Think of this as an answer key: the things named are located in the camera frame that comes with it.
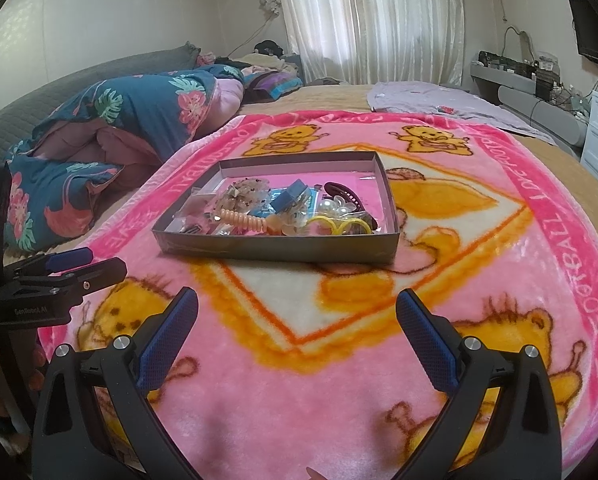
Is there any pink book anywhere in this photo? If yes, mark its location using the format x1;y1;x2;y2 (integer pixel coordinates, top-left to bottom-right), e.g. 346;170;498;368
219;162;381;202

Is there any yellow hair tie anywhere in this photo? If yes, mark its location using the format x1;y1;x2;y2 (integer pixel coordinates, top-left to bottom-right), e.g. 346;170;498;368
306;214;375;237

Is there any white curtain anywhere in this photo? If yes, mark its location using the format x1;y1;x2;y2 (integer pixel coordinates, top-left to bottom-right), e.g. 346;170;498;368
271;0;467;86

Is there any black television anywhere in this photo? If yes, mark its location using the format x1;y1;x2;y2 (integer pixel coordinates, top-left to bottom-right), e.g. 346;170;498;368
568;0;598;74

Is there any pearl hair accessory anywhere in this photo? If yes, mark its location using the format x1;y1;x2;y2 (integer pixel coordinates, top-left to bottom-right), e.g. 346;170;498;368
316;197;363;221

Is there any grey cardboard box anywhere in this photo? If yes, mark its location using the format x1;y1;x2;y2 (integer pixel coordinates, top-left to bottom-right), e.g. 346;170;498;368
150;150;402;266

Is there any pink bear print blanket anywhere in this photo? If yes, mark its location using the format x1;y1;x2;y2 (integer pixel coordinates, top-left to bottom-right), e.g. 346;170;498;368
36;110;598;480

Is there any blue floral quilt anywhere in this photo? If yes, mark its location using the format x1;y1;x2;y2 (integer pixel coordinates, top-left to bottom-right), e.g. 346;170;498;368
4;65;247;253

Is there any floral fabric hair bow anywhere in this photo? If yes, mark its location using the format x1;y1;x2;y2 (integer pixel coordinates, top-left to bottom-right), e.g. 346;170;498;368
219;176;273;211

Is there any dark maroon hair claw clip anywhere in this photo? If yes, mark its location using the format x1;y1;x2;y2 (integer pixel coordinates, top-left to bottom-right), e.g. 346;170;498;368
321;180;368;211

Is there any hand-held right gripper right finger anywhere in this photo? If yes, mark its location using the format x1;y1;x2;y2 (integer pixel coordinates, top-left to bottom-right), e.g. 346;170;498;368
393;288;563;480

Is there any purple pillow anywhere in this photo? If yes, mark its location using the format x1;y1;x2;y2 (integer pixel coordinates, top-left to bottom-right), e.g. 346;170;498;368
241;70;305;102

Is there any pink coil hair tie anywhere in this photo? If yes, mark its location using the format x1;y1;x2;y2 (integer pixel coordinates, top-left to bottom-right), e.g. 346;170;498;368
214;208;271;235

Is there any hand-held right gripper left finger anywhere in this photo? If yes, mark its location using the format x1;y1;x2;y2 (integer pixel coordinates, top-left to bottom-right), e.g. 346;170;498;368
32;286;206;480

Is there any pile of clothes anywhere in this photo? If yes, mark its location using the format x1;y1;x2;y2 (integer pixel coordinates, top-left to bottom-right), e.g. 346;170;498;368
214;40;305;76

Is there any light purple cloth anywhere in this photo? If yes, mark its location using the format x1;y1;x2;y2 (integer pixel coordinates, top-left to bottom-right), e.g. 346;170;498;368
366;80;562;144

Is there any blue hair clip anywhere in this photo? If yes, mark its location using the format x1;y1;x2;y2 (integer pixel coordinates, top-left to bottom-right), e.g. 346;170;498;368
270;179;310;213

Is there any grey shelf unit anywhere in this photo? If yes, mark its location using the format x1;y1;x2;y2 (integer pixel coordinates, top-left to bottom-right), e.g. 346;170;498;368
469;50;588;149

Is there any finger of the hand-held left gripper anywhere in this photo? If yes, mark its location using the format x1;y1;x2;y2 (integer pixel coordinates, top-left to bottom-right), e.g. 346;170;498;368
43;257;128;307
12;247;95;282

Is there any clear plastic packet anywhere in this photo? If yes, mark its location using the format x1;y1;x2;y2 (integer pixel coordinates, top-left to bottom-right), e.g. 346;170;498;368
176;187;221;233

